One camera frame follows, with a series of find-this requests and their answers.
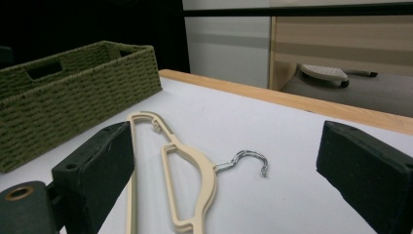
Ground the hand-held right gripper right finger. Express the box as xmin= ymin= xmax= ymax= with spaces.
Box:
xmin=316 ymin=120 xmax=413 ymax=234

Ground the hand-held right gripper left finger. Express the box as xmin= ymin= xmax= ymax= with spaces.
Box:
xmin=52 ymin=121 xmax=135 ymax=234

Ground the green woven basket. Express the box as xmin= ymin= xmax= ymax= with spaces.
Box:
xmin=0 ymin=40 xmax=164 ymax=174

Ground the beige plastic clothes hanger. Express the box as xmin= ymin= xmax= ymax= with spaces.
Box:
xmin=126 ymin=110 xmax=270 ymax=234

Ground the white table cover sheet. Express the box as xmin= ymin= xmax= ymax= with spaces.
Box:
xmin=0 ymin=77 xmax=413 ymax=234

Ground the light wooden desk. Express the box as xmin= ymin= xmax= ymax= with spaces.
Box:
xmin=268 ymin=15 xmax=413 ymax=92

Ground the dark curtain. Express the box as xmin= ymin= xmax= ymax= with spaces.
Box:
xmin=0 ymin=0 xmax=191 ymax=74

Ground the white cabinet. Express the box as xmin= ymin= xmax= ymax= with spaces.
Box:
xmin=183 ymin=0 xmax=271 ymax=90

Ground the black horizontal frame bar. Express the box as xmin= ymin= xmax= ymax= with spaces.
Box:
xmin=183 ymin=2 xmax=413 ymax=18

